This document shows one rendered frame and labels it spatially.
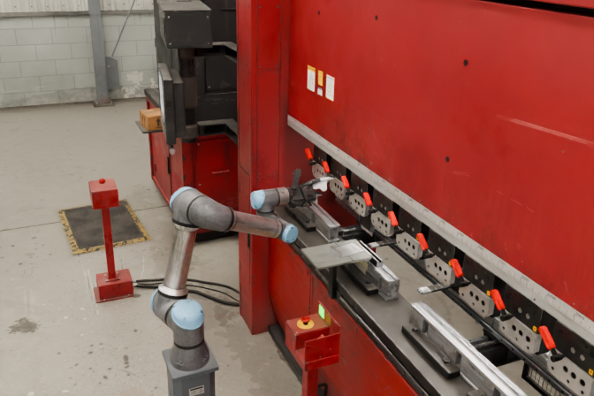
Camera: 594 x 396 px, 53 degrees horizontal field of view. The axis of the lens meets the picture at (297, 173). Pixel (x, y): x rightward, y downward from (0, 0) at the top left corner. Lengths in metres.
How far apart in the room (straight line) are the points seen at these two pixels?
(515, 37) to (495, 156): 0.35
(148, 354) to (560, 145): 2.76
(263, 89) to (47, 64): 6.18
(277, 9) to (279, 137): 0.69
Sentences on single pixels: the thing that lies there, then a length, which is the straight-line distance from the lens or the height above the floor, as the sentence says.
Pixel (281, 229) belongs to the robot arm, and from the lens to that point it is 2.42.
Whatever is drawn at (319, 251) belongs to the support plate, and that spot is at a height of 1.00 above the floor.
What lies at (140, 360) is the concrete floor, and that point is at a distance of 3.76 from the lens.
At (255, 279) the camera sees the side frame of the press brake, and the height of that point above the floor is 0.40.
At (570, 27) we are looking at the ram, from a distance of 1.68.
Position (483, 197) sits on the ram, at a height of 1.56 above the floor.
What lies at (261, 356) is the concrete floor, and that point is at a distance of 3.71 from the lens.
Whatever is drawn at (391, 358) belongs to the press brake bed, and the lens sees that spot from 2.46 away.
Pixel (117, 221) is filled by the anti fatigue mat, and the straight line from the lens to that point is 5.37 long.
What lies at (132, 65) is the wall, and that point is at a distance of 9.26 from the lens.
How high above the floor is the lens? 2.30
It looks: 21 degrees down
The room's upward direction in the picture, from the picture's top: 2 degrees clockwise
